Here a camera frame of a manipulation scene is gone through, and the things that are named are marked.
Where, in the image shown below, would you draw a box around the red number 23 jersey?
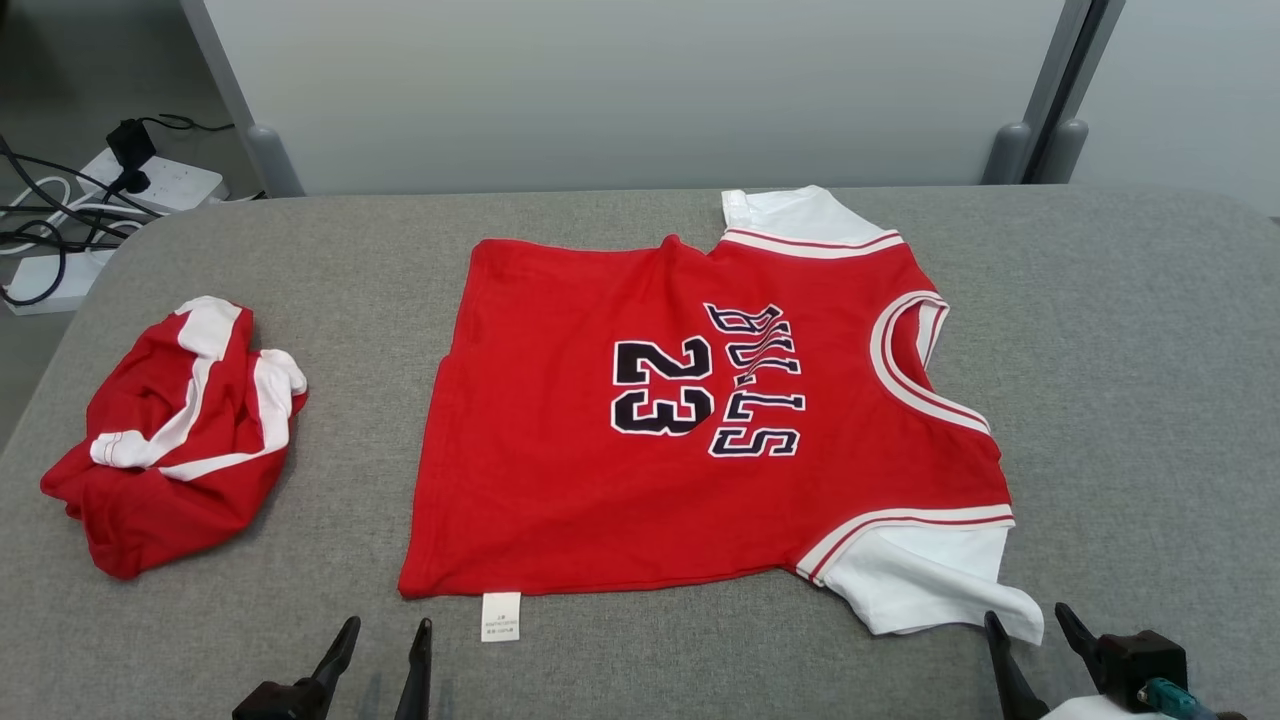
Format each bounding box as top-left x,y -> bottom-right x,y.
398,185 -> 1046,646

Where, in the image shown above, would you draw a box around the white power strip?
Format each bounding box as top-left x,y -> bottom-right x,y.
5,250 -> 117,317
80,148 -> 230,215

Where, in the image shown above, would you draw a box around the white power cable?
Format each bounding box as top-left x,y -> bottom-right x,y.
0,175 -> 141,258

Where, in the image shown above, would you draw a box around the teal cable connector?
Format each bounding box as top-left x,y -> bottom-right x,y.
1138,678 -> 1217,720

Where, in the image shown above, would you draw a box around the black power cable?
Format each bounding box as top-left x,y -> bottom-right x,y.
0,133 -> 161,221
0,222 -> 69,307

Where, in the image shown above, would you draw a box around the red white-striped shorts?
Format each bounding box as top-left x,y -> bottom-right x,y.
40,295 -> 309,581

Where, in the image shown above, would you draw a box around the thin black adapter cable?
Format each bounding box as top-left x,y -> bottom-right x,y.
148,112 -> 237,133

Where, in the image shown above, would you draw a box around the black power adapter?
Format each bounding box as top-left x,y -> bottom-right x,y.
105,118 -> 159,173

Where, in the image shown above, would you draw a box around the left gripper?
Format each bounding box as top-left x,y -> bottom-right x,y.
232,616 -> 434,720

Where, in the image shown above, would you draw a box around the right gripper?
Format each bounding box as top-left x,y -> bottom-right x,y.
984,602 -> 1246,720

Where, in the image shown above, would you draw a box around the wide white partition panel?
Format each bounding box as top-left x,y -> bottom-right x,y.
180,0 -> 1096,198

